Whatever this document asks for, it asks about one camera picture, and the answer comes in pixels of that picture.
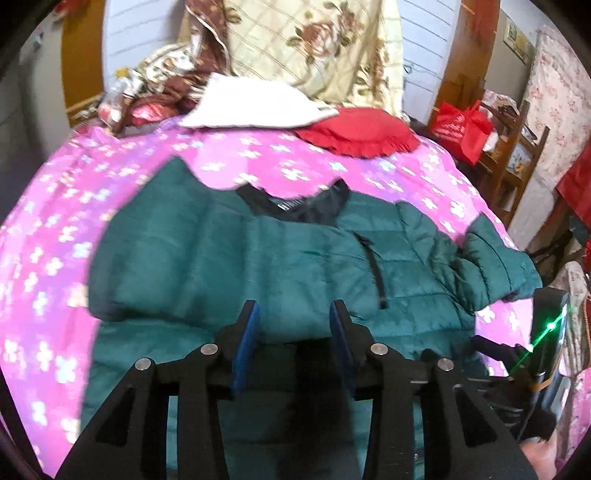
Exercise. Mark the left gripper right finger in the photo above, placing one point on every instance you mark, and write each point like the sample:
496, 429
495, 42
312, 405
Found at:
467, 423

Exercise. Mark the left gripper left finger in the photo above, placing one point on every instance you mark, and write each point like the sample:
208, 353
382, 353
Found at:
126, 437

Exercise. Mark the dark green puffer jacket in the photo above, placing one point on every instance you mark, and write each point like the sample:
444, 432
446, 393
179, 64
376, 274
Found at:
179, 260

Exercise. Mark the wooden chair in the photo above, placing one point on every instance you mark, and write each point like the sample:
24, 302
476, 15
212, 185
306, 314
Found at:
506, 170

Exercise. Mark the pink floral bed sheet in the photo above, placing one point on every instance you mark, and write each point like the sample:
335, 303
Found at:
49, 239

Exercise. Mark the red shopping bag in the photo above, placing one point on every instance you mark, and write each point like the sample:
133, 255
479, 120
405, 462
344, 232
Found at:
463, 133

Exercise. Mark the red ruffled pillow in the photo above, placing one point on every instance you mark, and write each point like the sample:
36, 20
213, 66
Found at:
362, 133

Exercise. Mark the pink floral curtain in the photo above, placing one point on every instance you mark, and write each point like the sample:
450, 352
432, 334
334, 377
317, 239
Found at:
558, 91

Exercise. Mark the plastic bottle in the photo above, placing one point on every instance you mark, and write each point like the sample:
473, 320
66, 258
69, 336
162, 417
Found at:
110, 110

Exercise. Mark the grey wardrobe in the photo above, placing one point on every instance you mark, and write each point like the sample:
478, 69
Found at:
33, 114

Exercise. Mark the white pillow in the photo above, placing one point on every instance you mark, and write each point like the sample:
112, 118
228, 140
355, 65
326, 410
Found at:
243, 102

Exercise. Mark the cream floral quilt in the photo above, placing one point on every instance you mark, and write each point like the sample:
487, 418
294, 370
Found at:
345, 53

